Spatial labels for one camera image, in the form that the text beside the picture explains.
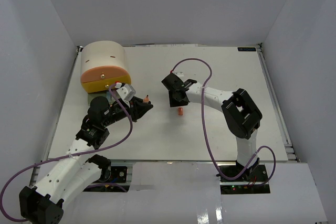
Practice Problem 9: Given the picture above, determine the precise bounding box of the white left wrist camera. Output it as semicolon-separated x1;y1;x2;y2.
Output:
115;82;136;102

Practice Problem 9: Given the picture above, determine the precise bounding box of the orange highlighter cap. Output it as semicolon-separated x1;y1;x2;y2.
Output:
178;107;183;116

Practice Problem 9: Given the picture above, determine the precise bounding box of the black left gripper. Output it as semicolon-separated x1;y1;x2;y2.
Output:
102;95;153;127

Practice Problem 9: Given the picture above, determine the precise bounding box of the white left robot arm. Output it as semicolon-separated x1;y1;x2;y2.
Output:
19;96;153;223

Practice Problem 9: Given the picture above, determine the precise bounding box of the grey-green bottom drawer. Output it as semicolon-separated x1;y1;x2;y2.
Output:
88;92;115;105

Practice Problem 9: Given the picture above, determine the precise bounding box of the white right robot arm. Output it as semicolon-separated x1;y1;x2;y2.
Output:
162;73;262;182

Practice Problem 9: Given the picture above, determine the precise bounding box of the yellow drawer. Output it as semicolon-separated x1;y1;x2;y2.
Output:
81;75;131;93

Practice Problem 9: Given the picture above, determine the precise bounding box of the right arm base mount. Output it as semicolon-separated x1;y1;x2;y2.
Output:
216;165;270;195

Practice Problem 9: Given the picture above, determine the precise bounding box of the orange top drawer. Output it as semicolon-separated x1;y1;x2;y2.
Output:
80;66;131;84

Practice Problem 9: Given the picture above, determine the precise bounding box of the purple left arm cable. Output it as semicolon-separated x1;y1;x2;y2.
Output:
0;83;134;222

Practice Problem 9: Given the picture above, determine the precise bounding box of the cream round drawer cabinet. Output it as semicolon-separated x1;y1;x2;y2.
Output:
81;40;128;75

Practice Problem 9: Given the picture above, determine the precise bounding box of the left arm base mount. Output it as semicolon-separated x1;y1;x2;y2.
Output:
84;166;130;193

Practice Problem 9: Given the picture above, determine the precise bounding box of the dark table corner label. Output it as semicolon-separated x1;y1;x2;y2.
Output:
237;47;256;52

